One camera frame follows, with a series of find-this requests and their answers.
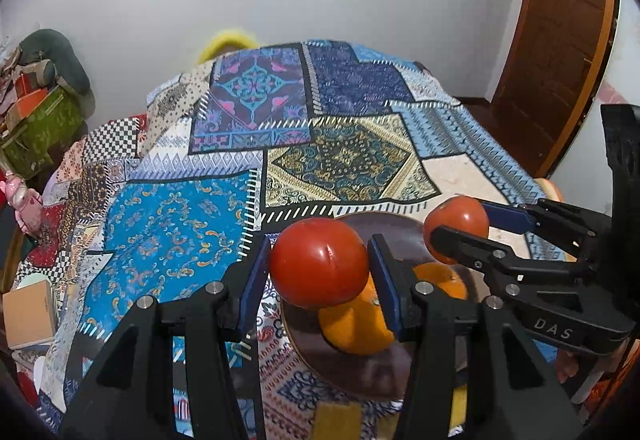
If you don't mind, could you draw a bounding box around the orange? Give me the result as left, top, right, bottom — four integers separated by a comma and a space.
317, 271, 396, 356
413, 262, 470, 301

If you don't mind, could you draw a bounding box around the brown round plate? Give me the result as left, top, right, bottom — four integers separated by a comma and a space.
279, 212, 532, 404

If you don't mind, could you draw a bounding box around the brown wooden door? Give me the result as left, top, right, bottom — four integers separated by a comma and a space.
489, 0, 622, 177

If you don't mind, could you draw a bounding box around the person's right hand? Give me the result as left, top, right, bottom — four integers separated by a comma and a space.
554, 349, 585, 385

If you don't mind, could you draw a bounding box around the brown cardboard box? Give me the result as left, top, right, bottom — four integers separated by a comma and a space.
2, 279, 59, 352

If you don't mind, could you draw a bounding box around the pale orange round object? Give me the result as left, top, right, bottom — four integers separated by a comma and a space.
534, 177, 564, 204

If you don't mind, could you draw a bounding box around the yellow fuzzy cloth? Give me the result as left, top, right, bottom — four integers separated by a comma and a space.
197, 30, 262, 66

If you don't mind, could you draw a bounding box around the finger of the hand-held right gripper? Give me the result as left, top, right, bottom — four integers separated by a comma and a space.
430, 225, 536, 293
479, 199, 598, 251

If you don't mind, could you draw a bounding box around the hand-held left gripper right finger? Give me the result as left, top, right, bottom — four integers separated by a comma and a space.
367, 233, 587, 440

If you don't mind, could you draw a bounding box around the pink plush toy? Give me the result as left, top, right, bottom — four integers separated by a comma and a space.
0, 171, 45, 237

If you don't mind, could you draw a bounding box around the small red tomato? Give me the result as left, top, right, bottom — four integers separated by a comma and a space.
423, 196, 490, 265

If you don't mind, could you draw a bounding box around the patchwork printed blanket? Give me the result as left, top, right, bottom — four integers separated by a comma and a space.
14, 38, 561, 440

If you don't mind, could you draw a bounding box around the green patterned box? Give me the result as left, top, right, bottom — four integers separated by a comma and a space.
0, 86, 85, 177

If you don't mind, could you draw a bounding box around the yellow cloth patch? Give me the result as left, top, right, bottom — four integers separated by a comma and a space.
314, 401, 364, 440

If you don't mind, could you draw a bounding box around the large red tomato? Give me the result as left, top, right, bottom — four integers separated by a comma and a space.
270, 218, 371, 311

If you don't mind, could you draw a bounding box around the black white checkered cloth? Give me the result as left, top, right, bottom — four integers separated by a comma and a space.
82, 117, 141, 164

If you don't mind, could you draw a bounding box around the dark green cushion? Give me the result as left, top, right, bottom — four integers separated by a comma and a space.
19, 28, 92, 96

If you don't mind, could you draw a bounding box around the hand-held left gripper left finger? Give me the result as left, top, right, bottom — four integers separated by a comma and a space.
57, 235, 274, 440

